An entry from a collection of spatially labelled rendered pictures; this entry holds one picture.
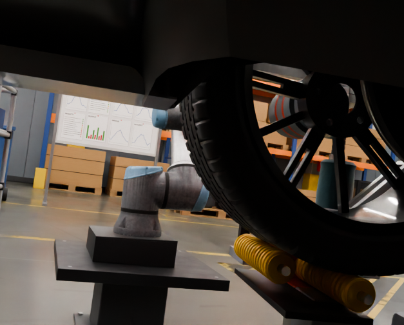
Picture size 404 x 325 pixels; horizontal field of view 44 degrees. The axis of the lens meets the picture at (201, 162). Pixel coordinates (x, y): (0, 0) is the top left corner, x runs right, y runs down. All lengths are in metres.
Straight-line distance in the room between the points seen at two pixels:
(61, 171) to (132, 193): 8.54
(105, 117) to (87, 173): 3.49
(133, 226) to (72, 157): 8.56
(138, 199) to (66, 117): 5.20
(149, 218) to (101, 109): 5.24
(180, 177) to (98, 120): 5.17
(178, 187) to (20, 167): 9.78
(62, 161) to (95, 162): 0.64
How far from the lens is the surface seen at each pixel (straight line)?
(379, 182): 1.25
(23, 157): 11.63
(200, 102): 0.81
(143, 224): 1.93
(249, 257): 1.02
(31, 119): 11.65
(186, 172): 2.00
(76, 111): 7.09
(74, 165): 10.45
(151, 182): 1.94
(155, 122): 1.78
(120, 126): 7.14
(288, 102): 1.16
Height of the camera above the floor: 0.65
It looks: 2 degrees up
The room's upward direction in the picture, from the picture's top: 8 degrees clockwise
